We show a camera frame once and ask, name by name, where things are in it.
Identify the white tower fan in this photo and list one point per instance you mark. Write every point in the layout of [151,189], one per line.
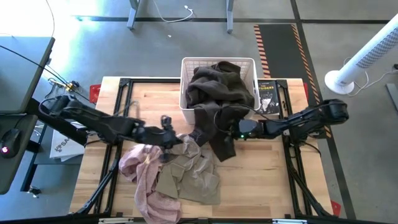
[367,59]

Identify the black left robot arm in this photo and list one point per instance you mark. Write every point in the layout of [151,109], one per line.
[102,123]

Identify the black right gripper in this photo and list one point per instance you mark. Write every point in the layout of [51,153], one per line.
[250,129]

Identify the black paperback book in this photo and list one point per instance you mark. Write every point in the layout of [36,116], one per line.
[269,96]

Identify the black hazard-striped floor mat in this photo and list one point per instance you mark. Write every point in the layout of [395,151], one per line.
[280,49]

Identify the black computer mouse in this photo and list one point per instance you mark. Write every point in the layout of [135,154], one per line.
[10,141]

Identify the dark sweatshirt garment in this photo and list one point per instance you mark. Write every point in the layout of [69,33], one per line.
[223,146]

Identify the pink white knitted cloth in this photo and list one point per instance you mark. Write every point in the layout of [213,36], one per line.
[146,174]

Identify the khaki beige shirt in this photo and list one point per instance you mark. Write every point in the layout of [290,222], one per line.
[189,177]

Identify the white printed paper bag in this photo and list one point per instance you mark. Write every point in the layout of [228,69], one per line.
[63,146]

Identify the white perforated plastic basket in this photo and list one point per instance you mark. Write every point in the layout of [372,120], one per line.
[186,67]

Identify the grey desk leg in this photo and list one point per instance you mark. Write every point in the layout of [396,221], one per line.
[230,15]
[133,14]

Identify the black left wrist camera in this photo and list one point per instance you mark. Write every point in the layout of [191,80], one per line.
[167,122]

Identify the grey sweatshirt garment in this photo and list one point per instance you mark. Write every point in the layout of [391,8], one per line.
[217,82]

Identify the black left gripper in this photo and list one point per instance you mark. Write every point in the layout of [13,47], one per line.
[155,137]

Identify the red table clamp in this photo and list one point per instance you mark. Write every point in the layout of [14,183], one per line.
[94,93]
[335,208]

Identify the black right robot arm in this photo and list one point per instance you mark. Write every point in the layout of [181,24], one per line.
[311,119]

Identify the black aluminium table frame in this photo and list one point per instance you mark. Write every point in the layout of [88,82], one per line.
[117,102]

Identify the grey side desk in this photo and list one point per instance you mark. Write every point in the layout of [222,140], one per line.
[21,71]

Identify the dark side desk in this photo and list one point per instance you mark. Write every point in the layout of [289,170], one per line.
[12,174]

